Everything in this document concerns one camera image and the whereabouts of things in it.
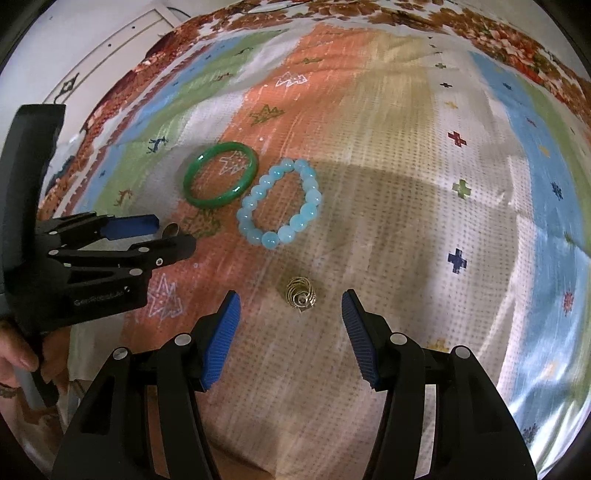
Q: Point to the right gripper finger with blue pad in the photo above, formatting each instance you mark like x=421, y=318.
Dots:
x=83, y=229

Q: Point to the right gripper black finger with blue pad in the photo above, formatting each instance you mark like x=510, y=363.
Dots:
x=108, y=436
x=476, y=437

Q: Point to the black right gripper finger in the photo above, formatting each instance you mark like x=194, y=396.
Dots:
x=143, y=258

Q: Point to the green jade bangle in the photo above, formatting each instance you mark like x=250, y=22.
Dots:
x=219, y=175

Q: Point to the gold wire cage pendant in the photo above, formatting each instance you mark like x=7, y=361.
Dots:
x=300, y=294

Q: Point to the person's left hand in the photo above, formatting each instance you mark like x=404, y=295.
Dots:
x=16, y=353

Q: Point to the crumpled grey cloth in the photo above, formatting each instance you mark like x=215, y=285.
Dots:
x=57, y=168

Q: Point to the white wooden headboard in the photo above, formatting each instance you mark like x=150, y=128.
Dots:
x=91, y=78

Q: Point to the striped colourful bed blanket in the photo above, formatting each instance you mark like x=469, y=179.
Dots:
x=455, y=201

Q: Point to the floral brown bedsheet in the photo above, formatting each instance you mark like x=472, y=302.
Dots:
x=495, y=38

